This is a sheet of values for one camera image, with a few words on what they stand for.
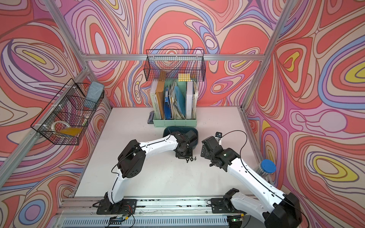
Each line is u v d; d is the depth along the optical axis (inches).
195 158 35.8
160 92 37.5
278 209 15.4
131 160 20.4
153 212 28.4
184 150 30.1
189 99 37.0
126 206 28.3
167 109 38.5
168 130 38.8
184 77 35.8
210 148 23.7
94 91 32.1
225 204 25.5
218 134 27.3
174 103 36.7
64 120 29.4
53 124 26.2
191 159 35.8
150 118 42.2
